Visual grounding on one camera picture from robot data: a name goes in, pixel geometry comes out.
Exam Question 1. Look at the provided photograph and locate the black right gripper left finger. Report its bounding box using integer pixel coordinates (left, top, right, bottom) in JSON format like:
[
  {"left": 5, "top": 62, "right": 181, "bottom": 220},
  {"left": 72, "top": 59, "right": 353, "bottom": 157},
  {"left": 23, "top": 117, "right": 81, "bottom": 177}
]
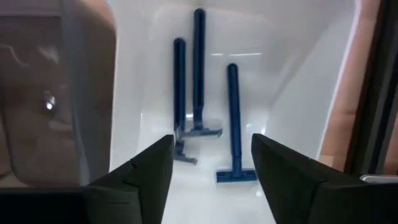
[{"left": 85, "top": 134, "right": 175, "bottom": 224}]

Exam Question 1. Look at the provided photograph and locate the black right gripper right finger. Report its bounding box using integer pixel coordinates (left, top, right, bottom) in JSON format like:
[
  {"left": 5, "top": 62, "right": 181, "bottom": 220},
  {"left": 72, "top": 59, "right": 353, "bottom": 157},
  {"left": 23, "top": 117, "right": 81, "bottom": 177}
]
[{"left": 251, "top": 133, "right": 398, "bottom": 224}]

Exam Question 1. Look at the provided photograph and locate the dark blue disposable razor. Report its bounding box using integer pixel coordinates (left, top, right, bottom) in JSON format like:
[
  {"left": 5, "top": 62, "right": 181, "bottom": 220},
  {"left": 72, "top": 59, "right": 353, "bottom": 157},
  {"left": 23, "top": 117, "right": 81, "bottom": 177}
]
[
  {"left": 182, "top": 7, "right": 223, "bottom": 138},
  {"left": 172, "top": 37, "right": 199, "bottom": 166},
  {"left": 216, "top": 62, "right": 258, "bottom": 184}
]

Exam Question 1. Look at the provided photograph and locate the white plastic bin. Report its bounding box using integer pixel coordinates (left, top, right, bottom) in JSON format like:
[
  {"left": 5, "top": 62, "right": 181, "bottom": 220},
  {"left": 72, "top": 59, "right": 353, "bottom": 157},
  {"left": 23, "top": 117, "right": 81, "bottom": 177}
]
[{"left": 105, "top": 0, "right": 361, "bottom": 224}]

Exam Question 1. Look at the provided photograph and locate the translucent brown plastic bin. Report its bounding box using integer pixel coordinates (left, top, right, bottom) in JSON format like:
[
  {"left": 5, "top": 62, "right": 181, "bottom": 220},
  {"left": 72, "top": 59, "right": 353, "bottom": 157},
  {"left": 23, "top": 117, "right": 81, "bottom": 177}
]
[{"left": 0, "top": 0, "right": 118, "bottom": 187}]

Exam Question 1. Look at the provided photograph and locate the black metal table frame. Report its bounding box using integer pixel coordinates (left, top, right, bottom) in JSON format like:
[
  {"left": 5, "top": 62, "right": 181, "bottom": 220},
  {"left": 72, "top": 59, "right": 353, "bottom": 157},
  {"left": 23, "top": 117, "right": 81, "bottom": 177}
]
[{"left": 345, "top": 0, "right": 398, "bottom": 178}]

